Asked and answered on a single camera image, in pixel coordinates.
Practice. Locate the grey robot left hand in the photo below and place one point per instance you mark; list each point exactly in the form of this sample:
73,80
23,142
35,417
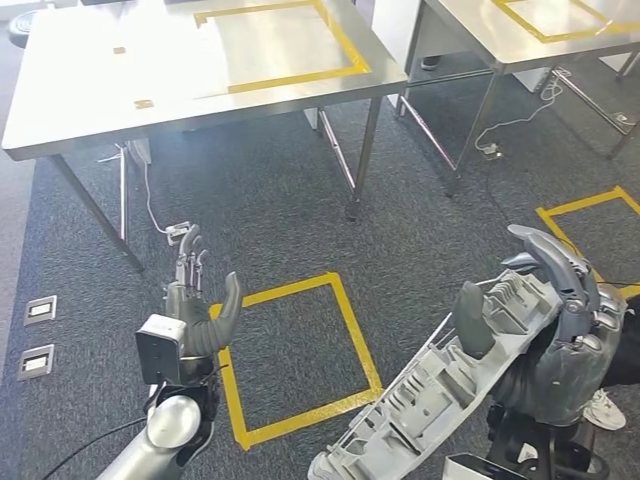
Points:
202,334

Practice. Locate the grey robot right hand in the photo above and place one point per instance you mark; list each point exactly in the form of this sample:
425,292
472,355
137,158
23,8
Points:
564,381

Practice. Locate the silver wheel hubcap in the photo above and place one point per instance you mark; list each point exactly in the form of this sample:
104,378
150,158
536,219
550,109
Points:
425,397

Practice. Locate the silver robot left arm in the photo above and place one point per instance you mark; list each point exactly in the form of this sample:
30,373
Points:
170,424

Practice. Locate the yellow tape floor square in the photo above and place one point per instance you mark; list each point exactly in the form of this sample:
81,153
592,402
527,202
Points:
300,421

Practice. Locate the metal floor socket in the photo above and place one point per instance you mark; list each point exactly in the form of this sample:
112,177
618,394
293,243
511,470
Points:
36,363
40,310

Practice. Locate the small yellow tape piece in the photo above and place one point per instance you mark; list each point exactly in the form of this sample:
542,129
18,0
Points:
144,104
119,50

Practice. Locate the stainless steel work table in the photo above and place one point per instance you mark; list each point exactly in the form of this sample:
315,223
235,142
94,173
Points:
475,26
100,86

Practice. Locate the yellow tape table outline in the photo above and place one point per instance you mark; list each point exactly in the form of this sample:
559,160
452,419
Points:
575,34
300,77

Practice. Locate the black round stool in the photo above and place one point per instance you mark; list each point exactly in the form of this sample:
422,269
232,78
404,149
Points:
21,30

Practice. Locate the white panel cabinet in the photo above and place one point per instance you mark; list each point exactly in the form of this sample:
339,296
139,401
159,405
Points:
395,33

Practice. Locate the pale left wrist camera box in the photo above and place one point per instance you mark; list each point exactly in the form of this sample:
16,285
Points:
158,354

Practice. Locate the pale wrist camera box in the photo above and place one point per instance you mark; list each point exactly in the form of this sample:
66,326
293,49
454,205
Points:
470,470
158,354

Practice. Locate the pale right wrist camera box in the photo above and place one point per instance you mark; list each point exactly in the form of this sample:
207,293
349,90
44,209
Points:
470,470

